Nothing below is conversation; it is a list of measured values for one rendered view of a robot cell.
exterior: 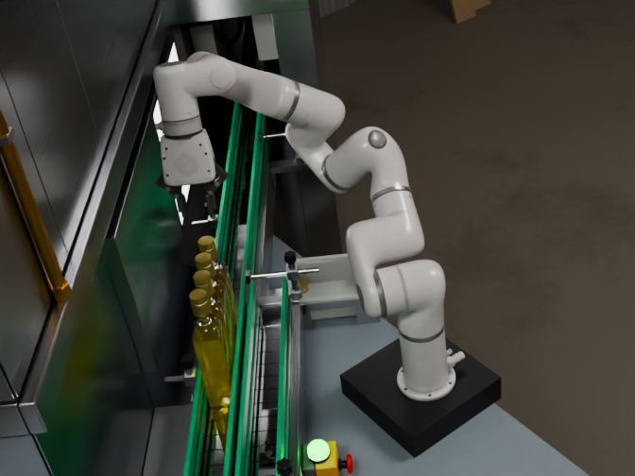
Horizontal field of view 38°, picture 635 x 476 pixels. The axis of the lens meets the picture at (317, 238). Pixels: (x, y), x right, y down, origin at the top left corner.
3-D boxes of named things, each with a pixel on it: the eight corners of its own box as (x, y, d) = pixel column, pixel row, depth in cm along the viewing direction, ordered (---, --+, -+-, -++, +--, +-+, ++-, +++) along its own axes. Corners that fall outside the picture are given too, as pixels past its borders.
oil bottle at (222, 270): (218, 332, 208) (199, 259, 195) (243, 331, 208) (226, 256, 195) (216, 349, 203) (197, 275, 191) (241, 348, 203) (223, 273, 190)
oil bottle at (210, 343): (213, 388, 194) (192, 313, 181) (238, 385, 194) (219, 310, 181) (210, 408, 189) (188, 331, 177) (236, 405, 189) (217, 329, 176)
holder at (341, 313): (270, 289, 239) (266, 265, 234) (375, 278, 237) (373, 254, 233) (268, 333, 225) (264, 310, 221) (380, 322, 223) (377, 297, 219)
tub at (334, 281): (290, 285, 239) (285, 259, 233) (376, 276, 237) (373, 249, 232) (289, 330, 225) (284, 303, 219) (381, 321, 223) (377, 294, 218)
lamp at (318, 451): (307, 447, 185) (305, 436, 183) (330, 445, 185) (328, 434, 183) (307, 465, 181) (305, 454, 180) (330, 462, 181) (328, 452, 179)
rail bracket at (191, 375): (174, 399, 193) (160, 353, 185) (206, 396, 193) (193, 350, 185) (172, 414, 190) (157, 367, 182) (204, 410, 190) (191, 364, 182)
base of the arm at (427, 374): (441, 345, 205) (437, 292, 196) (478, 376, 196) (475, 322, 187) (386, 378, 200) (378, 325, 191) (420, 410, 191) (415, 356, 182)
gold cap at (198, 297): (194, 306, 179) (189, 289, 177) (212, 304, 179) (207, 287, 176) (192, 318, 176) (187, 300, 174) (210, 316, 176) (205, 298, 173)
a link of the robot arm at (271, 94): (289, 124, 183) (194, 92, 172) (266, 113, 194) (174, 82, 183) (303, 83, 181) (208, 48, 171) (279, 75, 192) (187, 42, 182)
